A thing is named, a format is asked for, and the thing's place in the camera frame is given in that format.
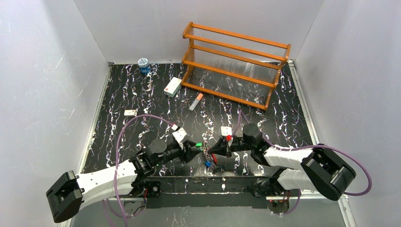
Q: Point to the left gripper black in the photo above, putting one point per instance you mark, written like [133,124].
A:
[185,150]

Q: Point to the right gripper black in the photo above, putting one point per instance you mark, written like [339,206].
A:
[224,148]

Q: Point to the metal key organizer ring red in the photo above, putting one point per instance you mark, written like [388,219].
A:
[210,158]

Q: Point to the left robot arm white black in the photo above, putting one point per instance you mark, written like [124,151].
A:
[71,193]

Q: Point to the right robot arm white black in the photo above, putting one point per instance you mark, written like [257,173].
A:
[317,168]

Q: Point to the orange capped tube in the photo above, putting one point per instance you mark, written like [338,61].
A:
[196,101]

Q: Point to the white red box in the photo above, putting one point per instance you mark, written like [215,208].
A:
[172,87]

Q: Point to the small white card box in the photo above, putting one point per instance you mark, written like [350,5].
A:
[130,113]

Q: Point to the orange wooden shelf rack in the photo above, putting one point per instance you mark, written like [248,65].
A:
[233,66]

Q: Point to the blue jar with lid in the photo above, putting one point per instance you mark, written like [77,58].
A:
[143,65]

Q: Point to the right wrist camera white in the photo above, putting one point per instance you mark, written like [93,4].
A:
[226,133]

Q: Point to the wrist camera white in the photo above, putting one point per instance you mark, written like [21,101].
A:
[226,133]
[180,135]

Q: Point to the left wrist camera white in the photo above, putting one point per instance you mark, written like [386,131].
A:
[180,135]

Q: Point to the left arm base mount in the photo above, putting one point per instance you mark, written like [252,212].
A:
[146,189]

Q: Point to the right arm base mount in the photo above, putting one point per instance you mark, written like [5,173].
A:
[277,198]

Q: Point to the aluminium rail frame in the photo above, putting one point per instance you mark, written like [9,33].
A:
[127,88]

